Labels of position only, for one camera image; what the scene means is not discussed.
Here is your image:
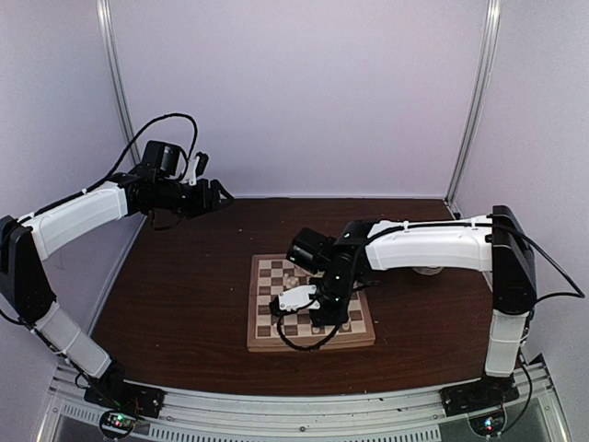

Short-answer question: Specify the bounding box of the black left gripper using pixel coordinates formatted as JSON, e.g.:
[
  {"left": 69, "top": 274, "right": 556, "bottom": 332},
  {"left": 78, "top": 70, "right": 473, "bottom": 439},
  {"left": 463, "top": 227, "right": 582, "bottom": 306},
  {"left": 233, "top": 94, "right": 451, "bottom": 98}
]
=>
[{"left": 156, "top": 178, "right": 235, "bottom": 219}]

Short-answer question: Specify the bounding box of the wooden chess board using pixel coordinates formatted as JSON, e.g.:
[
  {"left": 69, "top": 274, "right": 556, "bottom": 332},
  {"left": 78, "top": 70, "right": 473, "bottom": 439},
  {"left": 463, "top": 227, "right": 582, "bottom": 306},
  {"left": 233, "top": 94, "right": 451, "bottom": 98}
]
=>
[{"left": 247, "top": 254, "right": 375, "bottom": 353}]

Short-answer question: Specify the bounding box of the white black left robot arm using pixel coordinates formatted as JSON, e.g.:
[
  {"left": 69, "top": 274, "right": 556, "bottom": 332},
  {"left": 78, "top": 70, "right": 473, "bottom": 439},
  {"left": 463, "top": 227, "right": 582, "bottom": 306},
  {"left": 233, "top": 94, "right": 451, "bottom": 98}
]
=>
[{"left": 1, "top": 141, "right": 233, "bottom": 409}]

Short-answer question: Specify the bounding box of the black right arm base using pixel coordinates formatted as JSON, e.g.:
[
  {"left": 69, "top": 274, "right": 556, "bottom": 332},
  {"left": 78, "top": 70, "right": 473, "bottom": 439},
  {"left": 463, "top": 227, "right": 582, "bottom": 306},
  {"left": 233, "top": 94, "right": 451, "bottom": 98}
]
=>
[{"left": 440, "top": 371, "right": 520, "bottom": 417}]

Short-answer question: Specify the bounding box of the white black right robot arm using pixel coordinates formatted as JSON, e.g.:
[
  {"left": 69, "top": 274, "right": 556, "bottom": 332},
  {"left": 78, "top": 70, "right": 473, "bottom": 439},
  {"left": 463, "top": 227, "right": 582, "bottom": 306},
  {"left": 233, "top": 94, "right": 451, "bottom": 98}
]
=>
[{"left": 271, "top": 205, "right": 537, "bottom": 407}]

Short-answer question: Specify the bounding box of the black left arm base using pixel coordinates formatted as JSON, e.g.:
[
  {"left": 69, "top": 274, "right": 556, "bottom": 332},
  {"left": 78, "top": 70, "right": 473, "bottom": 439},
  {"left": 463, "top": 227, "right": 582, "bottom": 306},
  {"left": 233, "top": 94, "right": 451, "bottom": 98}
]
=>
[{"left": 73, "top": 360, "right": 166, "bottom": 418}]

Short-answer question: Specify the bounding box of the white pawn cluster piece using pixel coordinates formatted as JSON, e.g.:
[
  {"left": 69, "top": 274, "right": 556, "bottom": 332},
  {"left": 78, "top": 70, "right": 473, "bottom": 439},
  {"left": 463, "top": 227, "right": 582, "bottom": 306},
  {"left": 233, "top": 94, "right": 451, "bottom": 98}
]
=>
[{"left": 283, "top": 275, "right": 300, "bottom": 290}]

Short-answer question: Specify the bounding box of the white scalloped bowl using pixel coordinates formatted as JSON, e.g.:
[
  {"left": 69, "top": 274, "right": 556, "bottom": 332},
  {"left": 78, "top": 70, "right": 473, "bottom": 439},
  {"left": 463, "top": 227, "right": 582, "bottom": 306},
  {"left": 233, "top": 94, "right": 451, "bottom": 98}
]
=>
[{"left": 411, "top": 266, "right": 444, "bottom": 277}]

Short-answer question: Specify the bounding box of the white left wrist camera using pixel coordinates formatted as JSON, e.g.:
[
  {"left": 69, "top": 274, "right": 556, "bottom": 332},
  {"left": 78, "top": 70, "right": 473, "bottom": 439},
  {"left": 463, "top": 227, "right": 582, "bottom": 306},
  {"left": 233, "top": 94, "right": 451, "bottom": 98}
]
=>
[{"left": 183, "top": 152, "right": 209, "bottom": 186}]

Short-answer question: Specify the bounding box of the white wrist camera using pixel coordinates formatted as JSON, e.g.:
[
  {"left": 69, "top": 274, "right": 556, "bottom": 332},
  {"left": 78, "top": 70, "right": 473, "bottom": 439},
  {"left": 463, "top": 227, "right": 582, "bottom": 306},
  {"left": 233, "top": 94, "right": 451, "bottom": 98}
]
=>
[
  {"left": 269, "top": 285, "right": 320, "bottom": 317},
  {"left": 183, "top": 152, "right": 209, "bottom": 186}
]

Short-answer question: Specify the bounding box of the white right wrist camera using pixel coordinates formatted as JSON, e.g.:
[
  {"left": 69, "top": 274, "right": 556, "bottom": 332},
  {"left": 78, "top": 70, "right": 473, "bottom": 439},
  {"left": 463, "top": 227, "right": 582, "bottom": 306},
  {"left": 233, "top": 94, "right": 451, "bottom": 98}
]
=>
[{"left": 269, "top": 285, "right": 320, "bottom": 317}]

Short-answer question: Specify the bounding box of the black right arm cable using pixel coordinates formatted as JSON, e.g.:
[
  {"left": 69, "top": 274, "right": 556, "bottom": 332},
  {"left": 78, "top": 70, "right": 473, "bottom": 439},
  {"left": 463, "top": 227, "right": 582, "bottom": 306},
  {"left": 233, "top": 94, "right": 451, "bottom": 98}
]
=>
[{"left": 273, "top": 312, "right": 344, "bottom": 354}]

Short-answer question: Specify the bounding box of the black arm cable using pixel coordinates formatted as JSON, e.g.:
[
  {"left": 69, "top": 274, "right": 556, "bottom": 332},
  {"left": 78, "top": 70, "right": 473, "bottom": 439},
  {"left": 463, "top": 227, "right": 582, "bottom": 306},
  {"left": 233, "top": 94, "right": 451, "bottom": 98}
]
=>
[
  {"left": 103, "top": 110, "right": 199, "bottom": 185},
  {"left": 273, "top": 312, "right": 344, "bottom": 354}
]

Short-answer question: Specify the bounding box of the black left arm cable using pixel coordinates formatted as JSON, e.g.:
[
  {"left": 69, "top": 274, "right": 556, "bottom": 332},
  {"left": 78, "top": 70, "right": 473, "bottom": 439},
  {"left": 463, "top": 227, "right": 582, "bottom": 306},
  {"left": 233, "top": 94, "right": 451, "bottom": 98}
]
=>
[{"left": 103, "top": 110, "right": 199, "bottom": 185}]

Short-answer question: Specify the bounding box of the right aluminium corner post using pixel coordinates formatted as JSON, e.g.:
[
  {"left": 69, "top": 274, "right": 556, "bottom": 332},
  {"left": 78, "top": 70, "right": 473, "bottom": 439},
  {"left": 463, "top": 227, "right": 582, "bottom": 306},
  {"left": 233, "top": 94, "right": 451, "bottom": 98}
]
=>
[{"left": 445, "top": 0, "right": 502, "bottom": 213}]

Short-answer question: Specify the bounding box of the aluminium corner post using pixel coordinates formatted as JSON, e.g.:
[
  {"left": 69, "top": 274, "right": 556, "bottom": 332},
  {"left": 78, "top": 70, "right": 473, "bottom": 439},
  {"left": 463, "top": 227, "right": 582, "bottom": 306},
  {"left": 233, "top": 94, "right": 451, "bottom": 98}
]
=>
[
  {"left": 96, "top": 0, "right": 134, "bottom": 142},
  {"left": 445, "top": 0, "right": 502, "bottom": 213}
]

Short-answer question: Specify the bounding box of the left aluminium corner post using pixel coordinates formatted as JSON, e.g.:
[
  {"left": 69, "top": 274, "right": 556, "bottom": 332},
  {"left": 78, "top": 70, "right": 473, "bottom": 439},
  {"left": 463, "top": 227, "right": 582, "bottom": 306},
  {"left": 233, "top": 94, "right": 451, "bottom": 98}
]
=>
[{"left": 96, "top": 0, "right": 134, "bottom": 142}]

